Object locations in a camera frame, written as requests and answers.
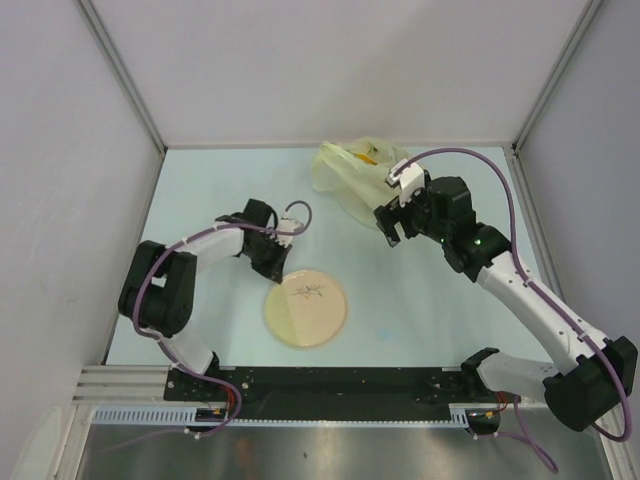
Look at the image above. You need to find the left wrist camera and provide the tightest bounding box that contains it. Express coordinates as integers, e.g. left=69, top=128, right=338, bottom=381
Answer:
left=274, top=216, right=304, bottom=247

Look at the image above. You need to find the pink ceramic plate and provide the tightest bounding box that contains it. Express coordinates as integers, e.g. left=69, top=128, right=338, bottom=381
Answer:
left=264, top=269, right=349, bottom=349

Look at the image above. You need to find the purple cable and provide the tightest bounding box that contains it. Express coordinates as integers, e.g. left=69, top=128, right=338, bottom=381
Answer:
left=389, top=146, right=632, bottom=473
left=99, top=200, right=314, bottom=451

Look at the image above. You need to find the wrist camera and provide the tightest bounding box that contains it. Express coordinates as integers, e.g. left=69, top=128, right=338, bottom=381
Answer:
left=274, top=216, right=304, bottom=247
left=385, top=158, right=426, bottom=208

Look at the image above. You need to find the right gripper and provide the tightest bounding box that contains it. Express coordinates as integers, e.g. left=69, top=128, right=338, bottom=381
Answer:
left=374, top=181, right=450, bottom=247

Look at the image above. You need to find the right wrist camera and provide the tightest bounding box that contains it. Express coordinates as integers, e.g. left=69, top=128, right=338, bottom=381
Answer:
left=385, top=158, right=426, bottom=208

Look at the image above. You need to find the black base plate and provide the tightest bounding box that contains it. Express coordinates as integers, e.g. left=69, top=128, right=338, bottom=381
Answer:
left=163, top=366, right=505, bottom=423

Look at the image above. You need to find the white cable duct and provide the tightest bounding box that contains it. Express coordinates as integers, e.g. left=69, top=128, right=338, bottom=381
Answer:
left=92, top=404, right=473, bottom=428

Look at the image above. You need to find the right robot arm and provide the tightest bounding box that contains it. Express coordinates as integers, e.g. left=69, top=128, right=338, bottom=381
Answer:
left=374, top=177, right=638, bottom=432

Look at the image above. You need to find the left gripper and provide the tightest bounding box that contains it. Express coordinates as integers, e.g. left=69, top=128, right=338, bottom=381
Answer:
left=243, top=235, right=291, bottom=284

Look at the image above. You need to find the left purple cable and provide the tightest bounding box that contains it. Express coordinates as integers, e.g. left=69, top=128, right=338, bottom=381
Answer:
left=99, top=200, right=314, bottom=451

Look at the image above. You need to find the pale green plastic bag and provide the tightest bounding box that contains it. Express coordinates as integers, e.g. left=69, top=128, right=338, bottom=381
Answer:
left=311, top=137, right=411, bottom=230

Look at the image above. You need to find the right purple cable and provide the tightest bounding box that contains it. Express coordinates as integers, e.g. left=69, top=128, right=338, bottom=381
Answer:
left=389, top=146, right=632, bottom=473

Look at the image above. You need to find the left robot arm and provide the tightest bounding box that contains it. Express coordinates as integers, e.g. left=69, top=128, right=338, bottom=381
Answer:
left=118, top=199, right=305, bottom=400

